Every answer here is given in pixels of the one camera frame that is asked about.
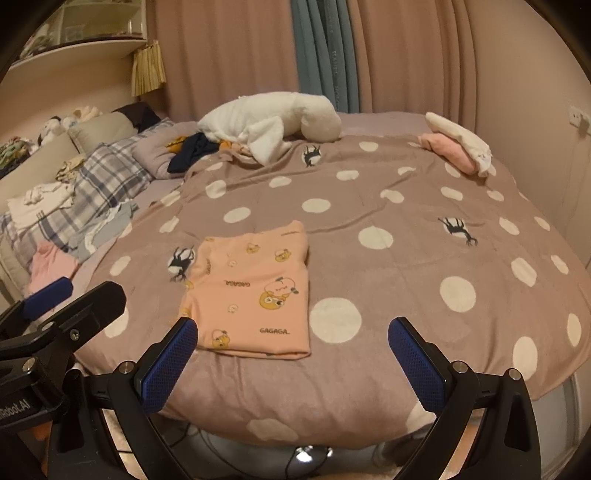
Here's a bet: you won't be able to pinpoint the white wall shelf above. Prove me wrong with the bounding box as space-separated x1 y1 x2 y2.
9 0 148 70

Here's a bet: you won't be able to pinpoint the dark brown pillow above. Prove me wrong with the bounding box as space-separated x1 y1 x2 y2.
111 102 162 132

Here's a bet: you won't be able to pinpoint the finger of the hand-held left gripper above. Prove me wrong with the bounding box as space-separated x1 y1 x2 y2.
28 281 127 365
0 277 75 340

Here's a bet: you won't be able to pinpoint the pink folded garment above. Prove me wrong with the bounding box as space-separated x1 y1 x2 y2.
418 132 478 175

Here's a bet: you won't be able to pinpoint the plain pink garment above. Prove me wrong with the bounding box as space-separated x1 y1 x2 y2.
25 240 81 296

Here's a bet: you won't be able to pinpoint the navy cloth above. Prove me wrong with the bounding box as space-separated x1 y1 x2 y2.
167 133 222 175

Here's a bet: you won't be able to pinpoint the grey-blue garment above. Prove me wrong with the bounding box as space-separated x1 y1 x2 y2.
69 200 139 261

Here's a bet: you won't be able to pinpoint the white folded garment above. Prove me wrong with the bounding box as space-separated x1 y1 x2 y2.
425 112 492 178

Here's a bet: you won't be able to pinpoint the yellow fringed shade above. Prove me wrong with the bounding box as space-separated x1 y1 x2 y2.
130 41 167 97

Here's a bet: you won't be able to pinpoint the beige headboard cushion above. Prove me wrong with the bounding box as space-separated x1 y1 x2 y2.
68 111 139 153
0 134 81 204

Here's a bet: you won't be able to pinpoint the wall socket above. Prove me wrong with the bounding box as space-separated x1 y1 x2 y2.
569 105 591 132

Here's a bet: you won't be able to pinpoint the black and white plush toy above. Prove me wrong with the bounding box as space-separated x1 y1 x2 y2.
37 116 77 144

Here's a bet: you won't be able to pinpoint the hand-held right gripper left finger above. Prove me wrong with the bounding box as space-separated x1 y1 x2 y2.
48 316 206 480

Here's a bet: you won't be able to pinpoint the green patterned cloth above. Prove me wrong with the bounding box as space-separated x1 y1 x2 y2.
0 137 35 178

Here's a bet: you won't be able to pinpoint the pink cartoon print shirt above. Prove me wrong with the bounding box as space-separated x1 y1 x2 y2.
179 220 311 360

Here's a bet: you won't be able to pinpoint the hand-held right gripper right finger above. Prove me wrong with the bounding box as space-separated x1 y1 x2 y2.
383 316 544 480

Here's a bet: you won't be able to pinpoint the bed with mauve sheet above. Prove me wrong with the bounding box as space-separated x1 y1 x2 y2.
0 111 435 305

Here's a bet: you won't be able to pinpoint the beige patterned cloth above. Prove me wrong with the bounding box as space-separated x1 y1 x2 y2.
55 154 88 183

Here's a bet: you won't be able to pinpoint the mauve pillow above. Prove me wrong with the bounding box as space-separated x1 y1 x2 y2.
133 121 204 180

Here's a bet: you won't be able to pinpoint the mauve polka dot blanket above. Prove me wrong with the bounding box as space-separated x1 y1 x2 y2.
69 124 583 450

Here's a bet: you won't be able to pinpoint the white fleece garment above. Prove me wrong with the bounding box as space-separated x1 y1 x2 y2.
198 91 342 166

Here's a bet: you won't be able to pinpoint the plaid pillow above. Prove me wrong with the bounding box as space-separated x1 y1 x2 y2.
0 117 176 278

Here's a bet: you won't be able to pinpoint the white folded clothes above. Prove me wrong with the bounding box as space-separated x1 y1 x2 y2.
7 181 77 227

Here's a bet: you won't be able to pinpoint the black cable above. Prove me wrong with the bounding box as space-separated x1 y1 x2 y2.
277 443 333 477

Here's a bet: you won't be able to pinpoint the pink curtain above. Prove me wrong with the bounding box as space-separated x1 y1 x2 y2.
152 0 485 123

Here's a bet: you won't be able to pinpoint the teal curtain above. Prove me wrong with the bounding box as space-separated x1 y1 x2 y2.
291 0 361 114

